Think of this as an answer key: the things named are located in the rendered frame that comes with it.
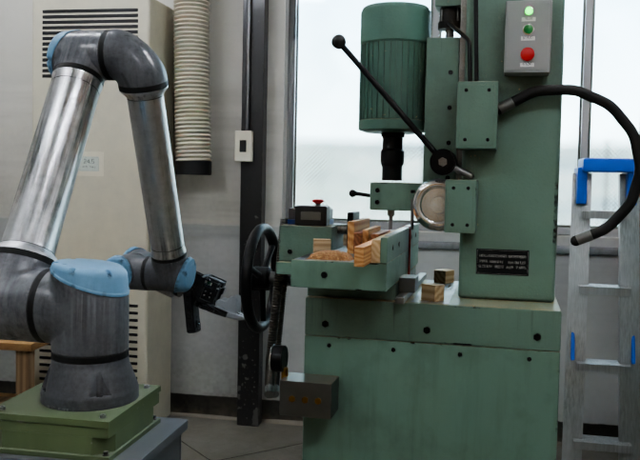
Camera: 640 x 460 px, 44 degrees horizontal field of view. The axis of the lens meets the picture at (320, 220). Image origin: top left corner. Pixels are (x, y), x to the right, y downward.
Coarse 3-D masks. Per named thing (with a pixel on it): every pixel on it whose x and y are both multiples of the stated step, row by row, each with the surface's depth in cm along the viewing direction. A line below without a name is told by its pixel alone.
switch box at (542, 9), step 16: (528, 0) 177; (544, 0) 176; (512, 16) 178; (528, 16) 177; (544, 16) 176; (512, 32) 178; (544, 32) 176; (512, 48) 178; (544, 48) 177; (512, 64) 178; (544, 64) 177
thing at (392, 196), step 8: (376, 184) 200; (384, 184) 200; (392, 184) 199; (400, 184) 199; (408, 184) 199; (416, 184) 198; (376, 192) 200; (384, 192) 200; (392, 192) 200; (400, 192) 199; (408, 192) 199; (376, 200) 200; (384, 200) 200; (392, 200) 200; (400, 200) 199; (408, 200) 199; (376, 208) 201; (384, 208) 200; (392, 208) 200; (400, 208) 199; (408, 208) 199
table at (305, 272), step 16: (304, 256) 180; (352, 256) 182; (400, 256) 189; (416, 256) 223; (288, 272) 196; (304, 272) 173; (320, 272) 172; (336, 272) 171; (352, 272) 170; (368, 272) 170; (384, 272) 169; (400, 272) 190; (320, 288) 172; (336, 288) 171; (352, 288) 171; (368, 288) 170; (384, 288) 169
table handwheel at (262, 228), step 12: (264, 228) 209; (252, 240) 202; (276, 240) 220; (252, 252) 200; (276, 252) 222; (252, 264) 200; (264, 264) 215; (252, 276) 210; (264, 276) 209; (240, 288) 199; (264, 288) 210; (264, 300) 213; (252, 312) 201; (264, 312) 213; (252, 324) 203; (264, 324) 212
